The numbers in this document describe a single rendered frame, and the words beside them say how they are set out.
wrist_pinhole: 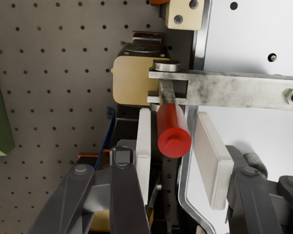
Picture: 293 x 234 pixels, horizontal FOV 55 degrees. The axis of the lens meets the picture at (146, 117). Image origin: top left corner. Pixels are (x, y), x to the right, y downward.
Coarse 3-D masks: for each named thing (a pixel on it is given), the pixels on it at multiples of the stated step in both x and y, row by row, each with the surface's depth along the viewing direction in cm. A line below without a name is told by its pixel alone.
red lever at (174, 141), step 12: (168, 84) 29; (168, 96) 25; (168, 108) 21; (180, 108) 22; (168, 120) 19; (180, 120) 19; (168, 132) 18; (180, 132) 18; (168, 144) 18; (180, 144) 18; (168, 156) 19; (180, 156) 19
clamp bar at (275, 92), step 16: (192, 80) 30; (208, 80) 30; (224, 80) 30; (240, 80) 30; (256, 80) 30; (272, 80) 30; (288, 80) 30; (176, 96) 32; (192, 96) 31; (208, 96) 31; (224, 96) 31; (240, 96) 31; (256, 96) 31; (272, 96) 31; (288, 96) 30
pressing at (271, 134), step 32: (224, 0) 34; (256, 0) 34; (288, 0) 34; (224, 32) 36; (256, 32) 36; (288, 32) 35; (192, 64) 37; (224, 64) 37; (256, 64) 37; (288, 64) 37; (192, 128) 40; (224, 128) 40; (256, 128) 40; (288, 128) 40; (192, 160) 42; (288, 160) 42; (192, 192) 44; (224, 224) 47
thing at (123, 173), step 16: (112, 160) 13; (128, 160) 13; (112, 176) 12; (128, 176) 12; (112, 192) 11; (128, 192) 11; (112, 208) 10; (128, 208) 10; (144, 208) 10; (112, 224) 10; (128, 224) 10; (144, 224) 10
